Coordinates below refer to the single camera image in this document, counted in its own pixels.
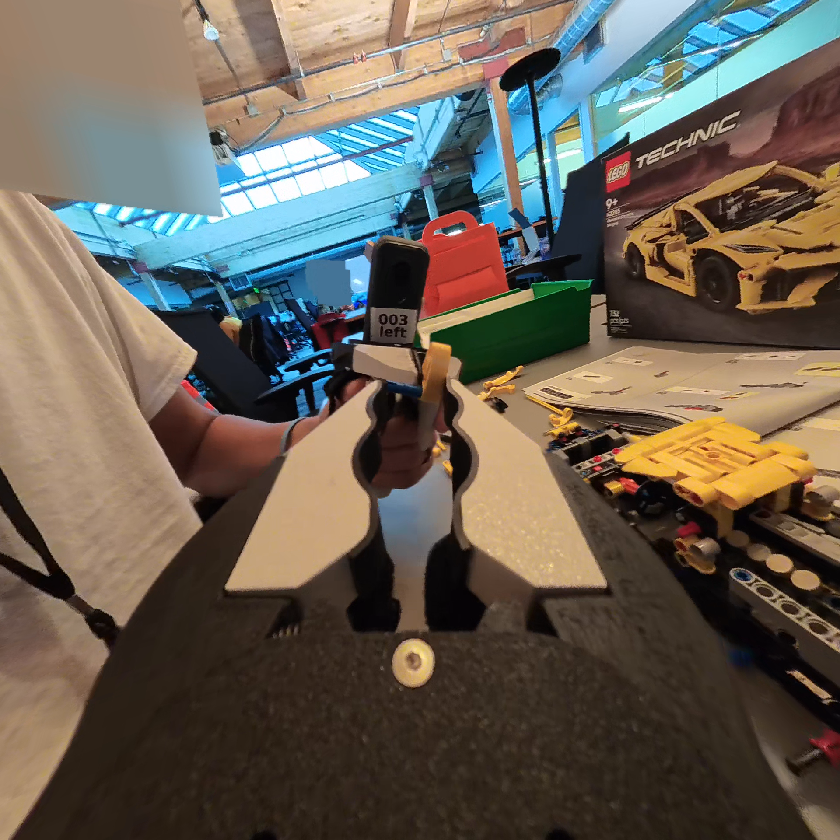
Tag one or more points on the open instruction booklet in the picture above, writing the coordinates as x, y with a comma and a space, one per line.
689, 387

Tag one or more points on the black office chair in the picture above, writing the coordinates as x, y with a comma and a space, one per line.
216, 367

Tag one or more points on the black floor lamp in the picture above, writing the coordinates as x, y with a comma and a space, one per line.
528, 65

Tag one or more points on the large paned window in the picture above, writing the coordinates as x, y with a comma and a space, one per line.
282, 177

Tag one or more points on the long yellow rod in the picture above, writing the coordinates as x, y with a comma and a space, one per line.
544, 403

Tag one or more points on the pile of yellow brick pieces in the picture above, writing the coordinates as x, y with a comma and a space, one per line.
499, 380

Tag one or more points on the black partition panel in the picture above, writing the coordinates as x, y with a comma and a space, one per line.
584, 216

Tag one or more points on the green plastic bin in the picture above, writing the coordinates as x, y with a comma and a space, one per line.
525, 334

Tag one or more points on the person's left forearm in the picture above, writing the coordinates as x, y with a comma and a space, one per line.
223, 446

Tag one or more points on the dark toy car box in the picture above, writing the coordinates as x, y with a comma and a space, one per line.
656, 315

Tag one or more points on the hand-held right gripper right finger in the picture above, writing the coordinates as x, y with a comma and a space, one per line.
525, 525

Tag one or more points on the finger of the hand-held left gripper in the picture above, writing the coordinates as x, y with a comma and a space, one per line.
387, 362

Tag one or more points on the grey desk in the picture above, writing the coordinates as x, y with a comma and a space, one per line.
828, 797

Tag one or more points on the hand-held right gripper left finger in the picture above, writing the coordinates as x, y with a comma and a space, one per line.
302, 525

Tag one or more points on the blue connector pin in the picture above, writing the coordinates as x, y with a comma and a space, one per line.
403, 389

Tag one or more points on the yellow black brick car model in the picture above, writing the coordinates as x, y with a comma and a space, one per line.
709, 453

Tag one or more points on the yellow rounded beam piece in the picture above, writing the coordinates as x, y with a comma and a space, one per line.
436, 367

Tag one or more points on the grey wristband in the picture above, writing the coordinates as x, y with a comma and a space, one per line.
294, 433

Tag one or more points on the yellow curved fender brick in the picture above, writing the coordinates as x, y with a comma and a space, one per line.
564, 426

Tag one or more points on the ceiling mounted device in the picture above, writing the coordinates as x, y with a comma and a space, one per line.
223, 148

